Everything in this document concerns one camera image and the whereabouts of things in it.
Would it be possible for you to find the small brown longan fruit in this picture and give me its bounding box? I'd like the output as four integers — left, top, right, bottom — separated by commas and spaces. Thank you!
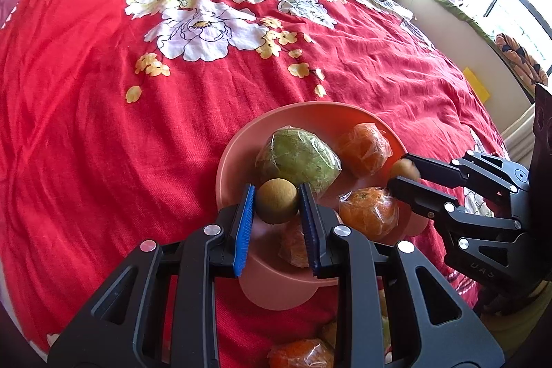
388, 158, 421, 181

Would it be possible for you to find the orange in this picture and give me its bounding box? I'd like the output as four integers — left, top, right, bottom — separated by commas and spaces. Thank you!
336, 123, 393, 178
278, 216, 309, 268
338, 187, 400, 241
268, 339, 334, 368

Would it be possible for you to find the wrapped green fruit on bed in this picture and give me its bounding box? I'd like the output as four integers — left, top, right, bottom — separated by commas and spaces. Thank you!
382, 316, 391, 353

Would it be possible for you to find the yellow paper envelope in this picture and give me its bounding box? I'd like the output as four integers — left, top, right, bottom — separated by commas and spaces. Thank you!
462, 67, 490, 104

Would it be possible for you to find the brown patterned cushion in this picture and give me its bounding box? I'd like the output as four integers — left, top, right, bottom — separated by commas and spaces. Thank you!
495, 33, 548, 94

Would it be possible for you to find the wrapped green fruit in bowl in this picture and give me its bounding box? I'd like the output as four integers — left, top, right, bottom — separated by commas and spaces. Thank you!
255, 126, 342, 196

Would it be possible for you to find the pink fruit bowl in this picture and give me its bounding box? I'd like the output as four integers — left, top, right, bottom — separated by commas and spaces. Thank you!
215, 100, 431, 311

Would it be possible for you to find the red floral bedspread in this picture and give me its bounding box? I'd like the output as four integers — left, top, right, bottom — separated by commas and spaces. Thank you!
1, 0, 504, 356

